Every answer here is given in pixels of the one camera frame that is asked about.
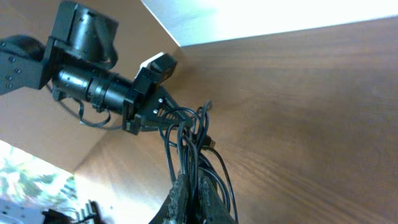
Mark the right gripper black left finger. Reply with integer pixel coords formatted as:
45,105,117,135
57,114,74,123
149,174,190,224

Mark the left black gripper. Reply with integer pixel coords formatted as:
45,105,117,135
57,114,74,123
122,67,193,135

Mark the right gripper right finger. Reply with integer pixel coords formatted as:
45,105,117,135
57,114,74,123
197,171,236,224

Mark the black cable bundle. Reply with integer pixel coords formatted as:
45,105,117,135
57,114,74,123
158,99,239,224

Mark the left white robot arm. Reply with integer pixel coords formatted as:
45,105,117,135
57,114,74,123
1,1,192,134

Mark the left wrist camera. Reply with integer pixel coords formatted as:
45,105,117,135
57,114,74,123
134,52,178,85

